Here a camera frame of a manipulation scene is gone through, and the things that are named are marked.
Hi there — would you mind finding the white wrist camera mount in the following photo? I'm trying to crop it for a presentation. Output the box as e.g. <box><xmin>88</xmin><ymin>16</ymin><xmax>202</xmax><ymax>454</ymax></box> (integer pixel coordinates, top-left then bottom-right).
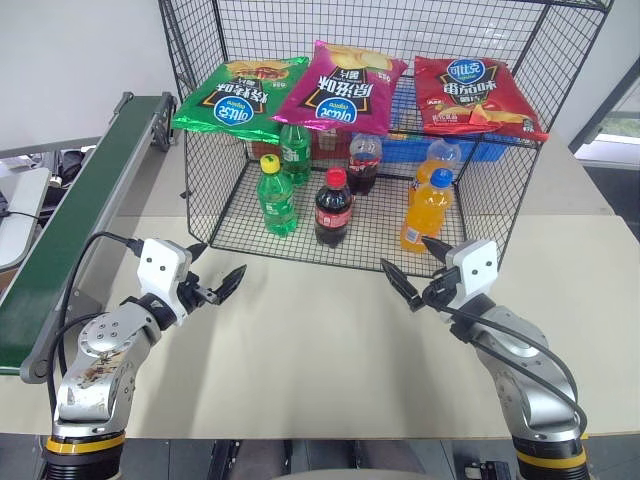
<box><xmin>137</xmin><ymin>238</ymin><xmax>195</xmax><ymax>327</ymax></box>
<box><xmin>452</xmin><ymin>238</ymin><xmax>500</xmax><ymax>307</ymax></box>

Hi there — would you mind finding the red chips bag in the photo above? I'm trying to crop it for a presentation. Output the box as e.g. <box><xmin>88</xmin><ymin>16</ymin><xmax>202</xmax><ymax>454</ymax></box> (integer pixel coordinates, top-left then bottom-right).
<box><xmin>413</xmin><ymin>55</ymin><xmax>550</xmax><ymax>143</ymax></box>

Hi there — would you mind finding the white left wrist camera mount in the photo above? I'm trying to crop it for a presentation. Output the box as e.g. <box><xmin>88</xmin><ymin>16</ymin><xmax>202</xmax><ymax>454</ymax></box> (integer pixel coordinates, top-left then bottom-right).
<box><xmin>137</xmin><ymin>238</ymin><xmax>195</xmax><ymax>327</ymax></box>

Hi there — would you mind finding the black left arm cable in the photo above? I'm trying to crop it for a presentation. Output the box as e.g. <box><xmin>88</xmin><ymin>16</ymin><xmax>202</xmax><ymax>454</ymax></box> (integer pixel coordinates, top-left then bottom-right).
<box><xmin>46</xmin><ymin>230</ymin><xmax>147</xmax><ymax>416</ymax></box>

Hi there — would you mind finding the cola bottle red cap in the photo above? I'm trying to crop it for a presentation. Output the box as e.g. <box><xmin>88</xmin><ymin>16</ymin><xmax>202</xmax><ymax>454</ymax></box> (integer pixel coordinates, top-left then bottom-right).
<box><xmin>314</xmin><ymin>168</ymin><xmax>355</xmax><ymax>249</ymax></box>

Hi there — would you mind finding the orange soda bottle blue cap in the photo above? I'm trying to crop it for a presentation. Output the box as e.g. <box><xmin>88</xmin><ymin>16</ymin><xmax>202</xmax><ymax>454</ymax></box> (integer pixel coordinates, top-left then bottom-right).
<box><xmin>399</xmin><ymin>168</ymin><xmax>457</xmax><ymax>255</ymax></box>

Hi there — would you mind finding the green chips bag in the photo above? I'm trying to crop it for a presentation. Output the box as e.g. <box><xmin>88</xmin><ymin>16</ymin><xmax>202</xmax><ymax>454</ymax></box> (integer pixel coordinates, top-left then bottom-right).
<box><xmin>171</xmin><ymin>56</ymin><xmax>310</xmax><ymax>146</ymax></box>

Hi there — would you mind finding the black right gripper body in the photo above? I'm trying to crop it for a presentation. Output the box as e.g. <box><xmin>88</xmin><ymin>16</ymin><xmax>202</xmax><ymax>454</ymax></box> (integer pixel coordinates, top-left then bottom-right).
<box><xmin>419</xmin><ymin>266</ymin><xmax>462</xmax><ymax>311</ymax></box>

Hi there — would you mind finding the cola bottle half empty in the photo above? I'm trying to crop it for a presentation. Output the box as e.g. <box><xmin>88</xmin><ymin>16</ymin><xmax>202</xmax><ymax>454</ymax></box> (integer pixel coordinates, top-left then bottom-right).
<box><xmin>347</xmin><ymin>133</ymin><xmax>385</xmax><ymax>197</ymax></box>

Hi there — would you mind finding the black wire mesh basket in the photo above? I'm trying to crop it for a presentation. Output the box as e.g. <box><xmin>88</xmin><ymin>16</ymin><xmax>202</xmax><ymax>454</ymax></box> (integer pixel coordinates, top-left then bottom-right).
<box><xmin>158</xmin><ymin>0</ymin><xmax>616</xmax><ymax>279</ymax></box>

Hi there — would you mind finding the green conveyor belt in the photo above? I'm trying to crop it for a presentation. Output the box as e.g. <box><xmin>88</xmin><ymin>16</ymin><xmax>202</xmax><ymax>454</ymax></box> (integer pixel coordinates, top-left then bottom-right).
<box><xmin>0</xmin><ymin>91</ymin><xmax>179</xmax><ymax>384</ymax></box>

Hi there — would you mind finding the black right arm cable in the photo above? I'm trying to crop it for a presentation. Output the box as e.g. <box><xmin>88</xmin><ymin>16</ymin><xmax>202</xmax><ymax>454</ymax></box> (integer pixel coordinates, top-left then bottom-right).
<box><xmin>439</xmin><ymin>303</ymin><xmax>589</xmax><ymax>444</ymax></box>

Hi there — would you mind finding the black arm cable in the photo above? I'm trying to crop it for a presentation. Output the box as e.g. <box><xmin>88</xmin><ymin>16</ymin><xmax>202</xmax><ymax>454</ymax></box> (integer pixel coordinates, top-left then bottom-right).
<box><xmin>439</xmin><ymin>303</ymin><xmax>589</xmax><ymax>444</ymax></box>
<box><xmin>46</xmin><ymin>230</ymin><xmax>147</xmax><ymax>416</ymax></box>

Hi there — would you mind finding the glass window pane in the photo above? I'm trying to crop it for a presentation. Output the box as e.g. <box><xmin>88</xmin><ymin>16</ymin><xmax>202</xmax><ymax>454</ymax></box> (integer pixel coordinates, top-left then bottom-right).
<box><xmin>573</xmin><ymin>74</ymin><xmax>640</xmax><ymax>166</ymax></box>

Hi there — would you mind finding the green soda bottle yellow cap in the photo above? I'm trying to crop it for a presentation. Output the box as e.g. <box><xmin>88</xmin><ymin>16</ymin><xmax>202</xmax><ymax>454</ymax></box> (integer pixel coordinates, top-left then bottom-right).
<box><xmin>255</xmin><ymin>154</ymin><xmax>300</xmax><ymax>238</ymax></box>

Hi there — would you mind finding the orange soda bottle half empty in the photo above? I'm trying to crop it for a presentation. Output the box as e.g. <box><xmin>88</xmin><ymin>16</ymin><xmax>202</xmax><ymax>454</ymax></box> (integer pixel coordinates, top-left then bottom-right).
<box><xmin>408</xmin><ymin>138</ymin><xmax>462</xmax><ymax>202</ymax></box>

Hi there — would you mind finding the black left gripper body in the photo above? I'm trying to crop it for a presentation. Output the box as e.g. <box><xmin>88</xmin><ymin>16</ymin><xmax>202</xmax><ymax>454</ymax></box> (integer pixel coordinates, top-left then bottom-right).
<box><xmin>176</xmin><ymin>272</ymin><xmax>222</xmax><ymax>317</ymax></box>

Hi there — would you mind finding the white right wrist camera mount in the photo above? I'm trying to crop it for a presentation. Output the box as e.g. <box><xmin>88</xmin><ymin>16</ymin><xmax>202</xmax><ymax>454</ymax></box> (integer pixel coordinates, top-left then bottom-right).
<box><xmin>452</xmin><ymin>238</ymin><xmax>500</xmax><ymax>307</ymax></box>

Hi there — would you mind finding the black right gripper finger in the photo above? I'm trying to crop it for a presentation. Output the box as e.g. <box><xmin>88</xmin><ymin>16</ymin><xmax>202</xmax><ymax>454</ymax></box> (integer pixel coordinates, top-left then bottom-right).
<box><xmin>380</xmin><ymin>257</ymin><xmax>424</xmax><ymax>314</ymax></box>
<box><xmin>421</xmin><ymin>237</ymin><xmax>454</xmax><ymax>263</ymax></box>

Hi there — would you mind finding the red box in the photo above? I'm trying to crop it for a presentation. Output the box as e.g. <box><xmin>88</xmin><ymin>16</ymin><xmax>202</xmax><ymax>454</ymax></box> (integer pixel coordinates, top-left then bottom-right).
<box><xmin>249</xmin><ymin>139</ymin><xmax>282</xmax><ymax>159</ymax></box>

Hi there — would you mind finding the magenta chips bag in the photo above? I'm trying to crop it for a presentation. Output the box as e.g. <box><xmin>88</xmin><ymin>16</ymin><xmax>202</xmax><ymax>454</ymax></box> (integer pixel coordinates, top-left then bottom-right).
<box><xmin>272</xmin><ymin>40</ymin><xmax>409</xmax><ymax>137</ymax></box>

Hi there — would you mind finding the white side desk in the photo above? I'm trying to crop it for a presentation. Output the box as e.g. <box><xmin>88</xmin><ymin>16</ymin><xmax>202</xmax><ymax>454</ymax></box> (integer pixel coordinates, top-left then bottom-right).
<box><xmin>0</xmin><ymin>167</ymin><xmax>52</xmax><ymax>274</ymax></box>

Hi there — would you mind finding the blue plastic crate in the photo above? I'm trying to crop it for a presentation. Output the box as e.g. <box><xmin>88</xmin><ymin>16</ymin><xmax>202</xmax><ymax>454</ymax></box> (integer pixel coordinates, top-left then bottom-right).
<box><xmin>352</xmin><ymin>131</ymin><xmax>506</xmax><ymax>164</ymax></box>

